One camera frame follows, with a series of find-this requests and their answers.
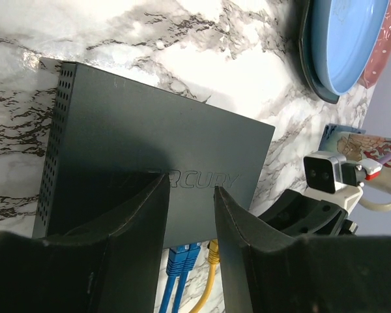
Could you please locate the yellow ethernet cable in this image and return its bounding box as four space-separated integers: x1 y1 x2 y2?
190 239 222 313

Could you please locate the dark blue placemat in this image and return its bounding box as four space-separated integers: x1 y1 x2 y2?
318 123 366 151

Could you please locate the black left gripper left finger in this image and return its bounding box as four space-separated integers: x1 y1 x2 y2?
0 173 170 312

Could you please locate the pink dotted plate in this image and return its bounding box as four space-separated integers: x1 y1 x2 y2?
358 1 391 89

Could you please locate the black network switch box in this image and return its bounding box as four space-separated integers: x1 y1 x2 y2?
33 61 275 248

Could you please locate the dark teal plate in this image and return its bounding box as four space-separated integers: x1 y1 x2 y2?
298 1 340 104

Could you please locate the blue round plate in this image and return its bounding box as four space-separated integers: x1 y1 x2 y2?
311 0 389 96

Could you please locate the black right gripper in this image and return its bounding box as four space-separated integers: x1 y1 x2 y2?
259 189 358 235

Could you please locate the blue ethernet cable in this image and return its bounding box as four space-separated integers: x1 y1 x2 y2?
158 244 190 313
172 241 203 313

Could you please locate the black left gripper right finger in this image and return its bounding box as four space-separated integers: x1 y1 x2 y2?
214 187 391 312

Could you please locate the cream ceramic mug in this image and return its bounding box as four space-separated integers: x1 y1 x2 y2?
336 132 391 212

